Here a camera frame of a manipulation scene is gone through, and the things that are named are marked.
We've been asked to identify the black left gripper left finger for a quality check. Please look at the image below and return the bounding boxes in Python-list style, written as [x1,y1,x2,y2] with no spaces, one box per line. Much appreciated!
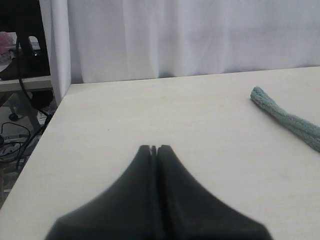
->
[46,145,157,240]

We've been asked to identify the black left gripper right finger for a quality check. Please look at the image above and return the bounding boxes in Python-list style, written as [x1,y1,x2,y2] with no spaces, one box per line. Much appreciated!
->
[156,145,272,240]

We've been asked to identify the green fuzzy scarf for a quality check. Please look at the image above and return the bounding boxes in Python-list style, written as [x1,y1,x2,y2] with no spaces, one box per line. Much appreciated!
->
[250,86,320,152]

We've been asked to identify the grey side table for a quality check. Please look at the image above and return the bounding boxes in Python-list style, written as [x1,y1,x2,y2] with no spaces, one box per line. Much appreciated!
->
[0,76,54,130]

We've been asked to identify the white curtain backdrop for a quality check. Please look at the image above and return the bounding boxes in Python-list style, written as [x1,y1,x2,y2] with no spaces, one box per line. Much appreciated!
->
[39,0,320,102]

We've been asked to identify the dark device on side table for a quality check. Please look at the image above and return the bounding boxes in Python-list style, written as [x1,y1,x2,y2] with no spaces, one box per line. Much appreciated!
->
[0,0,50,81]

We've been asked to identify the floor power strip and cables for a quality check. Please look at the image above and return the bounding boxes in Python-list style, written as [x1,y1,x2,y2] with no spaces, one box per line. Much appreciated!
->
[0,121,42,171]

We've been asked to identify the black cable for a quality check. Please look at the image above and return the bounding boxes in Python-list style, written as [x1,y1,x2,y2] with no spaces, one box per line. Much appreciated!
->
[15,32,55,118]

